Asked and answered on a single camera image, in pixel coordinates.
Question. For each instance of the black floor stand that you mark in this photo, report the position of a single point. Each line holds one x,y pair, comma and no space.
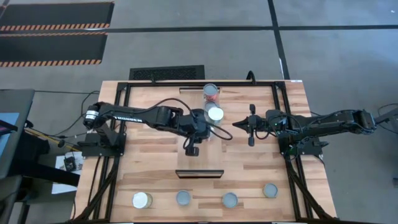
46,174

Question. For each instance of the blue screen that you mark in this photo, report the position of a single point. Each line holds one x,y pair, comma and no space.
7,140

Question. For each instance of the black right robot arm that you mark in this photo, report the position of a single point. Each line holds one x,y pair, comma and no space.
326,123

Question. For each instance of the dark grey desk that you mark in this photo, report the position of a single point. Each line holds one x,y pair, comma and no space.
18,102

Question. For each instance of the white paper sheet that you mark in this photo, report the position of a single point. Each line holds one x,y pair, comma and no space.
62,183

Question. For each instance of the black aluminium rig frame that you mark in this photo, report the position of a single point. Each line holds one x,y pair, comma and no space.
233,84

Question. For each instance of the tall blue carrot can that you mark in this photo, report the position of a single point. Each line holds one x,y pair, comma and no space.
215,113

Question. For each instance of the mixed fruit can pink orange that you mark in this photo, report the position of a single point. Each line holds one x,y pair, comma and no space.
211,90

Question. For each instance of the small black device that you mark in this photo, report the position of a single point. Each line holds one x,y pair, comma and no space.
70,163

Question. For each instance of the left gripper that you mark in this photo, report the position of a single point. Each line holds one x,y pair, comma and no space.
194,133

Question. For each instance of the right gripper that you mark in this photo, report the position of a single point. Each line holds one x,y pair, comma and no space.
259,124

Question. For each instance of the short teal can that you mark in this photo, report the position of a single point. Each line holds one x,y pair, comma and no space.
209,105

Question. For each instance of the black floor vent grille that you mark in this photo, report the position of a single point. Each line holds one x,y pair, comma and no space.
168,73

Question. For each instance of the tomato label can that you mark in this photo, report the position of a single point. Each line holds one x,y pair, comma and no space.
270,190

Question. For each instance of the green and red label can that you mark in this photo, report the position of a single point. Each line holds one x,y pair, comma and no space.
230,199

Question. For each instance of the orange label can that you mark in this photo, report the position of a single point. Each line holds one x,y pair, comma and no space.
141,200

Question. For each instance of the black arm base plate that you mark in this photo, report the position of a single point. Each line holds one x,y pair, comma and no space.
306,149
102,151

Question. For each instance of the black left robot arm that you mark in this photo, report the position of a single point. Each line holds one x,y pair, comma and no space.
130,113

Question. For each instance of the dark metal bar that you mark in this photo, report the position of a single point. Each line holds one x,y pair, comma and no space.
388,116

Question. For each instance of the black floor tape strip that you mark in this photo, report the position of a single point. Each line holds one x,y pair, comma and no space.
280,46
186,29

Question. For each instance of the black mat with hazard stripe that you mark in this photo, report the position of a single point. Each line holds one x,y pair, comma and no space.
56,14
53,48

